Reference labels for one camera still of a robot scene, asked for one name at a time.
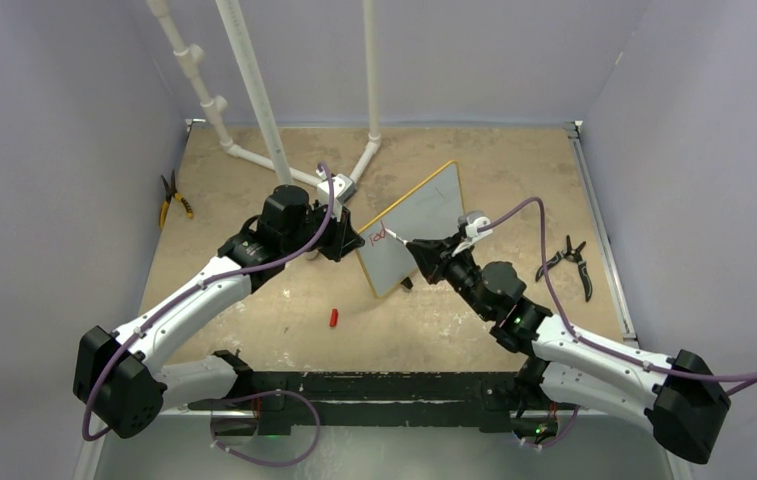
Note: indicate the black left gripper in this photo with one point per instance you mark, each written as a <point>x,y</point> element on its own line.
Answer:
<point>344,238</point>

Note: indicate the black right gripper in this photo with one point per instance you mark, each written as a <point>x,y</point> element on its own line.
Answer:
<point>426,249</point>

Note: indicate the red whiteboard marker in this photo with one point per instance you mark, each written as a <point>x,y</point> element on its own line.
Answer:
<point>393,235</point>

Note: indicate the yellow-framed whiteboard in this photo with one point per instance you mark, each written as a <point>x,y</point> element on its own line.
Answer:
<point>429,211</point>

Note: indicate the red marker cap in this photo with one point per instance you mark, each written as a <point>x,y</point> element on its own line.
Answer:
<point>334,317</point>

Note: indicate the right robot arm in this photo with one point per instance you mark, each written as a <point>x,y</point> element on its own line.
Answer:
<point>676,399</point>

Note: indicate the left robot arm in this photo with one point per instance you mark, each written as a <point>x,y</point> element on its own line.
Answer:
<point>288,226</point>

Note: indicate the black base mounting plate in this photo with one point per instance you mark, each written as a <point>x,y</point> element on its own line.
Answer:
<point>277,401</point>

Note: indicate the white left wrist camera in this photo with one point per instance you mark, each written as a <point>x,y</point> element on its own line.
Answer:
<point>335,191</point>

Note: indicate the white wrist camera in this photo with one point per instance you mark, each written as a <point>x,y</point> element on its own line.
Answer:
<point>473,226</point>
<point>335,191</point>

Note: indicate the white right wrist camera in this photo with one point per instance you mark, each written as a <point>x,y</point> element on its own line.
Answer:
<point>473,226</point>

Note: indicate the yellow-handled pliers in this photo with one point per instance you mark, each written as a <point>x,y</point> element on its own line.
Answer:
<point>172,194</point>

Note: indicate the white PVC pipe frame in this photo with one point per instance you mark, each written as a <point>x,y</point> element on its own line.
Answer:
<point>189,57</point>

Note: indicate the aluminium frame rail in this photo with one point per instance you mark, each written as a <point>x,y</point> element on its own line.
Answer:
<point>130,399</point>

